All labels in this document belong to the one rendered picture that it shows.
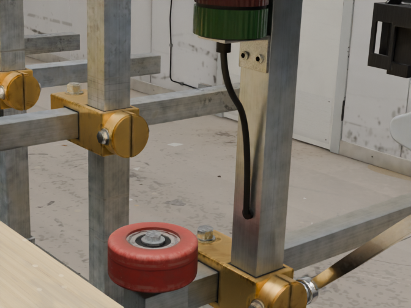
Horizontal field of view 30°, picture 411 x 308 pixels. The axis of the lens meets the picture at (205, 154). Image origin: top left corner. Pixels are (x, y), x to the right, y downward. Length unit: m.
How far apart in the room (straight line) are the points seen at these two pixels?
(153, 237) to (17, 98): 0.43
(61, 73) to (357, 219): 0.51
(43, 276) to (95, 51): 0.31
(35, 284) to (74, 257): 2.17
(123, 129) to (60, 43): 0.62
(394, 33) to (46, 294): 0.34
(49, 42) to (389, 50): 0.89
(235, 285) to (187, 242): 0.07
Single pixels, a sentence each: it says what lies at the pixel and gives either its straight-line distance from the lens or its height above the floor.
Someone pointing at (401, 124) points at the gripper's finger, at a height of 1.02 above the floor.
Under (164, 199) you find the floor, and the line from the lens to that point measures 3.32.
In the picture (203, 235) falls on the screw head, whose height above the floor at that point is 0.88.
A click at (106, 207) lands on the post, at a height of 0.86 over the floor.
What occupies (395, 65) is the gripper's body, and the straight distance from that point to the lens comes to 0.64.
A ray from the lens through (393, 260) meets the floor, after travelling 2.92.
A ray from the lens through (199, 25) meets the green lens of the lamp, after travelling 0.61.
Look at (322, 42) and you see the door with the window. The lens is 4.09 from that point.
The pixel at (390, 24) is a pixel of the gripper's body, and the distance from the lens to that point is 0.65.
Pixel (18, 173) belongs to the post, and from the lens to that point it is 1.11.
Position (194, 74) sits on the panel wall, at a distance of 4.84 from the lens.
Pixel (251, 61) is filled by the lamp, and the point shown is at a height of 1.07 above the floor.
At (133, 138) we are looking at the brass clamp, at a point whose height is 0.94.
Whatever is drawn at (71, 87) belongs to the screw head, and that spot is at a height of 0.98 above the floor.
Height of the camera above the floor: 1.18
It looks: 17 degrees down
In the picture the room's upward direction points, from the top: 2 degrees clockwise
